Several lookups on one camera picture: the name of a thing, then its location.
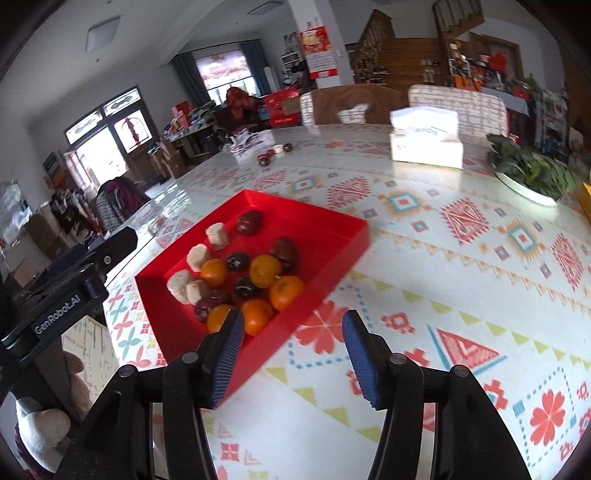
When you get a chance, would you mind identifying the banana piece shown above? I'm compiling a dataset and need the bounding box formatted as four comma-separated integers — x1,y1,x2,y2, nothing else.
166,270,192,305
186,244,211,272
205,223,230,250
186,279,211,305

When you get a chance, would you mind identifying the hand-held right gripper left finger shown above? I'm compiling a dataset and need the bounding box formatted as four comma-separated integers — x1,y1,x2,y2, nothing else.
55,308,245,480

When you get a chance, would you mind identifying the chair with plaid cloth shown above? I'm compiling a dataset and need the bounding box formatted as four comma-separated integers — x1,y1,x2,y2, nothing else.
95,178,151,234

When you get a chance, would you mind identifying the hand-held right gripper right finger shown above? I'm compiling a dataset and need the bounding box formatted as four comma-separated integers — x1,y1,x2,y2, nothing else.
342,310,532,480

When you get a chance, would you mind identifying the wooden staircase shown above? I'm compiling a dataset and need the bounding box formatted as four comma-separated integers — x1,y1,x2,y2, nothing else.
351,0,485,86

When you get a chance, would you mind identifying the person's left hand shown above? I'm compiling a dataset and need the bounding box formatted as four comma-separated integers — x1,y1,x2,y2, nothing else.
14,351,93,474

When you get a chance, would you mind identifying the brown wooden chair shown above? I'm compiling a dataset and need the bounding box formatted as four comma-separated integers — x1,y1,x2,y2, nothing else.
300,84,411,126

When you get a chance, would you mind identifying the plate of green vegetables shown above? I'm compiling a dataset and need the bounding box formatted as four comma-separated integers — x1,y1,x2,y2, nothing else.
486,134,578,207

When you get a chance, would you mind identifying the red cloth bundle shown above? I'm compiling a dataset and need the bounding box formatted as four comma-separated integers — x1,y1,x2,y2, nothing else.
225,87,259,123

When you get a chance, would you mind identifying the white tissue box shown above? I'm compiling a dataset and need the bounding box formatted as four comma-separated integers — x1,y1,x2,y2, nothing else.
389,106,464,169

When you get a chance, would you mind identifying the red wall calendar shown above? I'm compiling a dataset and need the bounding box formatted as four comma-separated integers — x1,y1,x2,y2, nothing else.
300,25,338,80

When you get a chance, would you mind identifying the red gift box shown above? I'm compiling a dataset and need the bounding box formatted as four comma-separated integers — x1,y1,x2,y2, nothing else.
264,89,301,127

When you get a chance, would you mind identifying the square ceiling light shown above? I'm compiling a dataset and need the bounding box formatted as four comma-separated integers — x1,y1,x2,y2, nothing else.
85,16,122,52

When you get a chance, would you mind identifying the patterned cover chair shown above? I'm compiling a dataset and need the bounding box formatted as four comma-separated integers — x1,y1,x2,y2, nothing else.
409,84,509,139

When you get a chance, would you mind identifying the curtained window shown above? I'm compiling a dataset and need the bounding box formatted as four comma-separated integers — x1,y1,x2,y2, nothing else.
194,46,259,93

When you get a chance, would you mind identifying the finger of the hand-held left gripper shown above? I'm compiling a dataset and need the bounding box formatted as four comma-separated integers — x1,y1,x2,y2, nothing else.
88,227,139,280

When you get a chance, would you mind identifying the red tray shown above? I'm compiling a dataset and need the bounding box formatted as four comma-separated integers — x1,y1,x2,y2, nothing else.
135,188,370,407

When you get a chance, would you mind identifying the patterned glass door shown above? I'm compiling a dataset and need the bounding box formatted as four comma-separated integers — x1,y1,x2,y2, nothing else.
64,87,155,185

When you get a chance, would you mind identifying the orange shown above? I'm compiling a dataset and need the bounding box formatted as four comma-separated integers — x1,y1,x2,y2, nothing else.
200,258,229,287
241,299,275,337
206,305,234,334
249,255,283,289
269,275,306,311

